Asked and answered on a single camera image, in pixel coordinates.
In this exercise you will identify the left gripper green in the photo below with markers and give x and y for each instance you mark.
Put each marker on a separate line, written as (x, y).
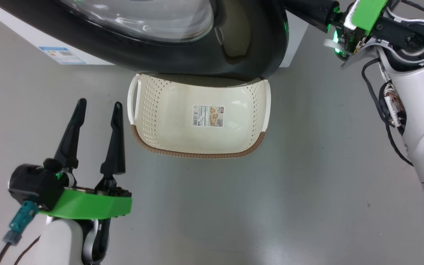
(87, 206)

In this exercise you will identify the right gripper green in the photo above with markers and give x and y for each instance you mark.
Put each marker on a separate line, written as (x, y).
(368, 13)

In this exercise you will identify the black glass washing machine door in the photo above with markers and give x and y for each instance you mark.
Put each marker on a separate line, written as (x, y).
(248, 36)

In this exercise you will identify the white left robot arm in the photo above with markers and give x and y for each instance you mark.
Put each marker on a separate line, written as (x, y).
(61, 243)

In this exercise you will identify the cream perforated laundry basket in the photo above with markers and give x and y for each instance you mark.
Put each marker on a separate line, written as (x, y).
(168, 125)

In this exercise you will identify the basket product label sticker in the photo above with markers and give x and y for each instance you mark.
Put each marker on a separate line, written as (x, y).
(208, 116)

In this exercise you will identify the white front-load washing machine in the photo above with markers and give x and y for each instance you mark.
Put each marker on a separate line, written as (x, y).
(31, 33)

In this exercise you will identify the blue energy label sticker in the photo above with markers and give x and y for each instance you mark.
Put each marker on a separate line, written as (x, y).
(63, 55)

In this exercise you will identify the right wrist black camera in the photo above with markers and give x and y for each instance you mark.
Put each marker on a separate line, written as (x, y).
(315, 9)

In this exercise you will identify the wrist black camera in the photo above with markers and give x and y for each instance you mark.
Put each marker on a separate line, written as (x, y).
(315, 9)
(35, 184)

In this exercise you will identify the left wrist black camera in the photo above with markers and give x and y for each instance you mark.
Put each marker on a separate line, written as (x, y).
(35, 184)

